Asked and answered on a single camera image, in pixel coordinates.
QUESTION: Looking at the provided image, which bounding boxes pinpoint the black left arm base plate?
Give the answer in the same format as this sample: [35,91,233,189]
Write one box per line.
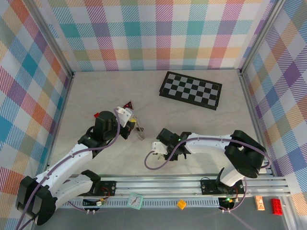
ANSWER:
[92,181,118,197]

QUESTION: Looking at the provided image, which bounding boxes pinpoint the mint green toy clock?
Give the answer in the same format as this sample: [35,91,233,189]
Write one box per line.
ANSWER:
[127,193,144,211]

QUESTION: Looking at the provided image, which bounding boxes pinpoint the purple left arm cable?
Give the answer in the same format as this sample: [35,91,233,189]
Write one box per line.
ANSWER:
[16,108,120,230]

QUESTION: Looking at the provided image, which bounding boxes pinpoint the small black controller board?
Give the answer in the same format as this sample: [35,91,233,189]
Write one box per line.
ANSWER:
[218,195,238,209]
[82,196,107,208]

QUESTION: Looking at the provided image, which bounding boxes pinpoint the long aluminium base rail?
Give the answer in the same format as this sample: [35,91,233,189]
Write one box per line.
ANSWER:
[47,173,292,199]

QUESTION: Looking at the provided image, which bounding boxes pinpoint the aluminium side rail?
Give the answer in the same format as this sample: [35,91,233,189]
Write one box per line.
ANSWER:
[239,70,275,177]
[45,71,75,170]

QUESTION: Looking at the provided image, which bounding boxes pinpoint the black folding chessboard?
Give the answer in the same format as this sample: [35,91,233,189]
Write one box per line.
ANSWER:
[158,71,223,111]

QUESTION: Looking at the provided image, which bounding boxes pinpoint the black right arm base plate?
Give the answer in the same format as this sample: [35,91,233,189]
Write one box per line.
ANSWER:
[200,178,245,196]

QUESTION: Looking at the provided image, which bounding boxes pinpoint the steel keyring plate with rings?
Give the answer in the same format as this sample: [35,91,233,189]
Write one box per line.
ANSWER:
[133,115,147,141]

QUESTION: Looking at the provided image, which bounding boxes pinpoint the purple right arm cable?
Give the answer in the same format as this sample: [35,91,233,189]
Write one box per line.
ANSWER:
[144,137,272,213]

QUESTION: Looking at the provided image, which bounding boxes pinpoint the red studded toy brick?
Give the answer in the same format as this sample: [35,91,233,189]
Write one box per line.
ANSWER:
[271,198,283,216]

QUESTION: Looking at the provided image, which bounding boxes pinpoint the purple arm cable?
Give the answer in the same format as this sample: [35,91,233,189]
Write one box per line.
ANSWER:
[16,108,120,230]
[144,137,272,213]

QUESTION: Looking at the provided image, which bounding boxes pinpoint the aluminium frame post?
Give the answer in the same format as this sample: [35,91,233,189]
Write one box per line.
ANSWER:
[239,0,286,76]
[24,0,75,79]

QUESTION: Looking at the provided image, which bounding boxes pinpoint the grey slotted cable duct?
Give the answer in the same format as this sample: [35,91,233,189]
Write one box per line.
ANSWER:
[58,198,221,208]

